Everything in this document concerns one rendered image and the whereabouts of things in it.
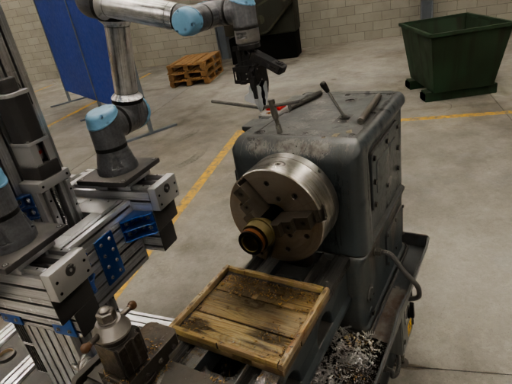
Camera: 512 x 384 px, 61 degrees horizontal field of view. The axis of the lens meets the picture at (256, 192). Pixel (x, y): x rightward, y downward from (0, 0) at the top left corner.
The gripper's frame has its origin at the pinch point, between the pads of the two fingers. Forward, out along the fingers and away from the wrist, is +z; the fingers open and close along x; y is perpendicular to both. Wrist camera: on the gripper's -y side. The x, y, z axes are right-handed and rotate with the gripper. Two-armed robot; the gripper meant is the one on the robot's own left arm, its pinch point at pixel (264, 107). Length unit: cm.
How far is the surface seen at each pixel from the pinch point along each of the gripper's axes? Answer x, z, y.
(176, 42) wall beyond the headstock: -806, 82, 729
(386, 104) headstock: -32.0, 8.9, -30.9
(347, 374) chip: 31, 75, -34
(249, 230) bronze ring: 36.9, 22.7, -12.3
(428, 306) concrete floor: -74, 134, -40
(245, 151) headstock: 7.4, 12.8, 4.9
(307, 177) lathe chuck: 18.7, 14.4, -22.2
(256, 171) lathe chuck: 23.5, 11.5, -8.7
